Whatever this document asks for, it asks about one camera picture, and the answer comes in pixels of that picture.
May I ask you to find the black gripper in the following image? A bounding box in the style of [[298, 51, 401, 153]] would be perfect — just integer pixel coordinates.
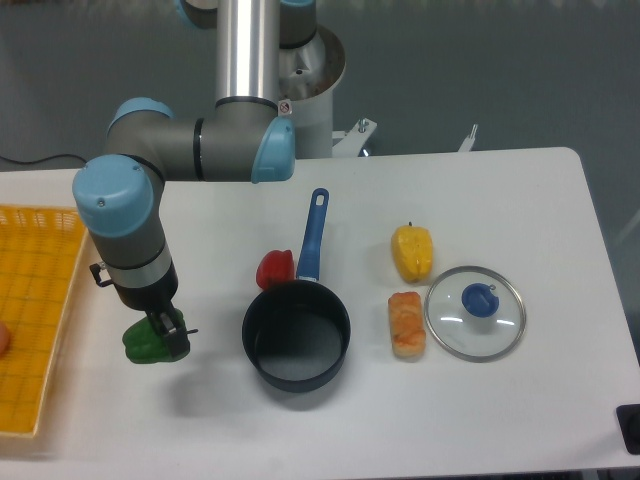
[[89, 263, 189, 358]]

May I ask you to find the green bell pepper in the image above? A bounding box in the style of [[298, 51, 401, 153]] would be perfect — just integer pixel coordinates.
[[122, 313, 197, 364]]

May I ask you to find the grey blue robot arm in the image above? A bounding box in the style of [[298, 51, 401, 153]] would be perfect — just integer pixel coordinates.
[[72, 1, 317, 364]]

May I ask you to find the red bell pepper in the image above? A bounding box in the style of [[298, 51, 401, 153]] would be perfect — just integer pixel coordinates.
[[256, 250, 295, 290]]

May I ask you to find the yellow plastic basket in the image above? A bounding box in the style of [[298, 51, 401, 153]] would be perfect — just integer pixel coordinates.
[[1, 204, 88, 438]]

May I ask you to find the toasted bread loaf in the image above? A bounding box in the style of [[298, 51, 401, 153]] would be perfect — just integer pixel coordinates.
[[388, 292, 426, 358]]

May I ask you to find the yellow bell pepper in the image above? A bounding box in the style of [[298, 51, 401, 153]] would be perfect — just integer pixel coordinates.
[[391, 222, 434, 283]]

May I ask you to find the glass lid with blue knob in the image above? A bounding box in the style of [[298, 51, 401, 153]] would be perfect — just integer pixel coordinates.
[[423, 266, 527, 363]]

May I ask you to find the black table corner device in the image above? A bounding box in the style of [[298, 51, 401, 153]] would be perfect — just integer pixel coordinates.
[[616, 404, 640, 455]]

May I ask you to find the dark pot with blue handle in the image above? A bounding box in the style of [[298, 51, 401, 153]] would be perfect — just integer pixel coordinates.
[[242, 188, 351, 393]]

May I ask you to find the black cable on floor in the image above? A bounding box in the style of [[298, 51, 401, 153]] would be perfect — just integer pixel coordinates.
[[0, 153, 87, 166]]

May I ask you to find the white table frame bracket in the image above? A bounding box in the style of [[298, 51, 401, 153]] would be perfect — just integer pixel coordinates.
[[331, 117, 480, 158]]

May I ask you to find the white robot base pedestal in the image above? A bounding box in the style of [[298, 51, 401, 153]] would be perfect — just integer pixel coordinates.
[[279, 25, 346, 159]]

